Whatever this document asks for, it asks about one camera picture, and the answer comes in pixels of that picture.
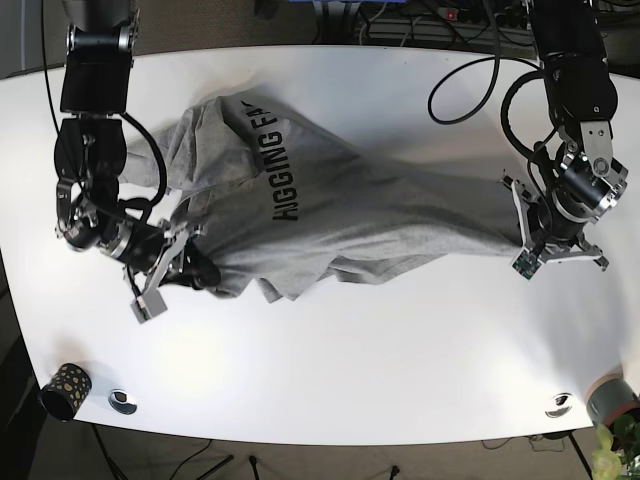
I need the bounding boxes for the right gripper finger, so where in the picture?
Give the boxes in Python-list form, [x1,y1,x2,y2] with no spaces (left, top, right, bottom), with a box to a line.
[178,250,221,290]

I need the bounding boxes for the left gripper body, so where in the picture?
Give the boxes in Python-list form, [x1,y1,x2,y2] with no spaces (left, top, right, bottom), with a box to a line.
[501,175,609,280]

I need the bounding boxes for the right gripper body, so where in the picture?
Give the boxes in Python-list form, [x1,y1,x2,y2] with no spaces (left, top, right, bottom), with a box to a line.
[125,224,202,324]

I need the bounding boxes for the light grey printed T-shirt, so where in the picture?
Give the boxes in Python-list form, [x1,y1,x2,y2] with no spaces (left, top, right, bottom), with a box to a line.
[150,92,546,303]

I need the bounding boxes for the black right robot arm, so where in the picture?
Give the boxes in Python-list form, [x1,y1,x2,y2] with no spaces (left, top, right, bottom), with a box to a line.
[54,1,221,323]

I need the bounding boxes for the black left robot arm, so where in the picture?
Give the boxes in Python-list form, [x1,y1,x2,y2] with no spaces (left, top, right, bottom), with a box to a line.
[500,1,628,279]

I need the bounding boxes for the left silver table grommet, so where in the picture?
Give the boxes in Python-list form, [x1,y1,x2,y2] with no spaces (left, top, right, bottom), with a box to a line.
[108,389,138,415]

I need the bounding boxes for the silver table grommet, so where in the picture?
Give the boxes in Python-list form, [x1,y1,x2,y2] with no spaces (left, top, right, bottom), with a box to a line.
[544,392,574,419]
[108,389,138,415]

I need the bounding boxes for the black dotted cup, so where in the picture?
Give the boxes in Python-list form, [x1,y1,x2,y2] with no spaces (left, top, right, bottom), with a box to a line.
[39,363,92,422]

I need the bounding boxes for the right silver table grommet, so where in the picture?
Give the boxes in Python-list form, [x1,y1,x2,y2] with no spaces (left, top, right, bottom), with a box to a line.
[544,392,574,419]

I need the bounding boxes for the grey plant pot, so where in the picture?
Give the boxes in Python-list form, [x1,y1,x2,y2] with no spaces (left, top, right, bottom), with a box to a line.
[585,374,639,427]

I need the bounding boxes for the green potted plant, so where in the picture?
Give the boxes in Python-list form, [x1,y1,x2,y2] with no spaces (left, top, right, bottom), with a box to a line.
[591,413,639,480]

